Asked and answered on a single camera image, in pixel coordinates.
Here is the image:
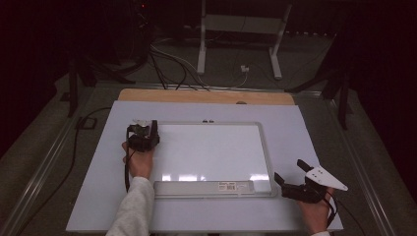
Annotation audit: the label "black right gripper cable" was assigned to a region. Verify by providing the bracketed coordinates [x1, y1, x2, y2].
[324, 190, 368, 236]

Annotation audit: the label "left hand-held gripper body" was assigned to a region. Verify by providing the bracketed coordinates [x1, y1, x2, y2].
[126, 118, 161, 152]

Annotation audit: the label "black floor cables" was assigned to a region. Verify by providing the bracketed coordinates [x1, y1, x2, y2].
[148, 43, 211, 91]

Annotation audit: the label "black tripod stand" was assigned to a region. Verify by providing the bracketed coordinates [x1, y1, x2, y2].
[66, 53, 138, 119]
[284, 63, 354, 131]

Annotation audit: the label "white board table cover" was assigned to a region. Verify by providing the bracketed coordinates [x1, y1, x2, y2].
[65, 99, 344, 234]

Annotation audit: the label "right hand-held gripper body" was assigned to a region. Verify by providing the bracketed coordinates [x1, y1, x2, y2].
[280, 165, 349, 205]

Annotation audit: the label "person's right hand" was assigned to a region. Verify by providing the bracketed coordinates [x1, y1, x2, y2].
[297, 187, 336, 236]

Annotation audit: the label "metal floor rail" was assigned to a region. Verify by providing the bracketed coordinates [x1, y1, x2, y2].
[323, 92, 399, 236]
[0, 86, 99, 236]

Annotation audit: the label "person's left hand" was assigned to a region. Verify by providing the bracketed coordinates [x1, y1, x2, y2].
[121, 141, 155, 181]

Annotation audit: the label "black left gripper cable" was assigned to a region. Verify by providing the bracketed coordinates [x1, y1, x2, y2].
[16, 106, 136, 236]

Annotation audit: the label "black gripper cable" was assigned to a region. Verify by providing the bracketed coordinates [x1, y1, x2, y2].
[324, 190, 368, 236]
[16, 106, 136, 236]

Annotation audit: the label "white framed whiteboard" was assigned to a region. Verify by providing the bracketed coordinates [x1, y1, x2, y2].
[144, 121, 278, 201]

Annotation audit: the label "wooden table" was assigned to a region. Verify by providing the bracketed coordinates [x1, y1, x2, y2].
[117, 88, 296, 106]

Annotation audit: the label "black square floor plate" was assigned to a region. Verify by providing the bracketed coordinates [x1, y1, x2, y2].
[75, 116, 98, 130]

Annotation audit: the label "white metal stand frame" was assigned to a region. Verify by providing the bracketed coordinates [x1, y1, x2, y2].
[196, 0, 293, 81]

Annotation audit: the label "white plug with cable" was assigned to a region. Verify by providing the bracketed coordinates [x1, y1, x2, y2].
[209, 64, 251, 90]

